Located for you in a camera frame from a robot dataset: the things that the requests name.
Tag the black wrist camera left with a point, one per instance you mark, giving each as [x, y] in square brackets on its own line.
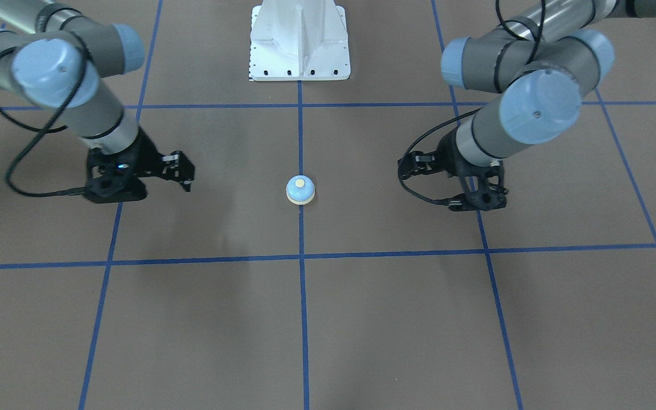
[482, 189]

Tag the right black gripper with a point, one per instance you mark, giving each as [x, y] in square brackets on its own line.
[147, 152]

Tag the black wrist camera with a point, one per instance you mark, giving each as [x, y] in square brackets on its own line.
[112, 183]
[482, 189]

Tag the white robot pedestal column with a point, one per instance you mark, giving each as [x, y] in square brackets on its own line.
[299, 41]

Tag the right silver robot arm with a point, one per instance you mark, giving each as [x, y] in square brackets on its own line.
[53, 62]

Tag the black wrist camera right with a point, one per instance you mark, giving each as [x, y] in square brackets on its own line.
[112, 183]

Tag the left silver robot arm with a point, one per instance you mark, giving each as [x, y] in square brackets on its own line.
[541, 64]

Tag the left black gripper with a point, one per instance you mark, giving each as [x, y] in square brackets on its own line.
[449, 160]

